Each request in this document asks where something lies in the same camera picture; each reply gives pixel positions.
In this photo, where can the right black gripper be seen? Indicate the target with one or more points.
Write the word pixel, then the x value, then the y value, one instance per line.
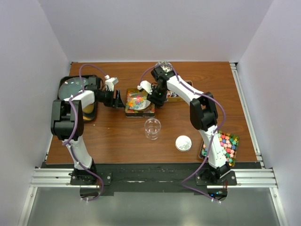
pixel 158 101

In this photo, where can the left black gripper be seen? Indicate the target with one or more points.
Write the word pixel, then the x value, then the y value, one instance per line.
pixel 118 102

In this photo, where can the metal scoop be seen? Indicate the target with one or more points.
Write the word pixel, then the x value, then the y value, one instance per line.
pixel 137 101

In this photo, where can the tin of translucent star candies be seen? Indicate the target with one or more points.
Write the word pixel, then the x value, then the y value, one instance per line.
pixel 147 113

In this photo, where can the clear plastic jar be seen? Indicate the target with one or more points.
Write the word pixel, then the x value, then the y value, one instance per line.
pixel 152 127

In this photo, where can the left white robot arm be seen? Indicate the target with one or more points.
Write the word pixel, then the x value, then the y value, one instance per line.
pixel 67 122

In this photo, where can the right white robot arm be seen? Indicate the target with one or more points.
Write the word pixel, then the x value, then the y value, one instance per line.
pixel 203 115

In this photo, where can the gold tin of wrapped candies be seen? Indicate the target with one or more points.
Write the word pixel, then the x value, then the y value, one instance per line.
pixel 175 96

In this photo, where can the black serving tray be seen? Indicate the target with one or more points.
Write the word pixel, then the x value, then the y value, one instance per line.
pixel 92 80

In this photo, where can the patterned ceramic bowl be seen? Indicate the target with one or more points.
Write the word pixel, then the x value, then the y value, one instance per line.
pixel 165 65

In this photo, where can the yellow cup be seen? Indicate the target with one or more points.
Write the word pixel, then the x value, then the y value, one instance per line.
pixel 88 109

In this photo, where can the grey-blue plate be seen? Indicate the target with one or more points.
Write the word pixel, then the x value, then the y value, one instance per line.
pixel 70 86

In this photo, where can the white jar lid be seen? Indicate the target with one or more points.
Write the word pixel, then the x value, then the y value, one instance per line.
pixel 183 143

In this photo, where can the tray of paper stars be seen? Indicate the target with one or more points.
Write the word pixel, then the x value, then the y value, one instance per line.
pixel 226 144

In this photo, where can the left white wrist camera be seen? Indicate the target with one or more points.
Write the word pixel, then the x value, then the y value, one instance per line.
pixel 110 82

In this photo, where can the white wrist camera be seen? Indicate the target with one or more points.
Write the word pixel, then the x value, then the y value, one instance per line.
pixel 110 82
pixel 146 86

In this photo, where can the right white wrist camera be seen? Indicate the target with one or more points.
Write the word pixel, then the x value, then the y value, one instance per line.
pixel 146 86

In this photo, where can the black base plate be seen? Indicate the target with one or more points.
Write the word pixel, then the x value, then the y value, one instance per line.
pixel 109 179

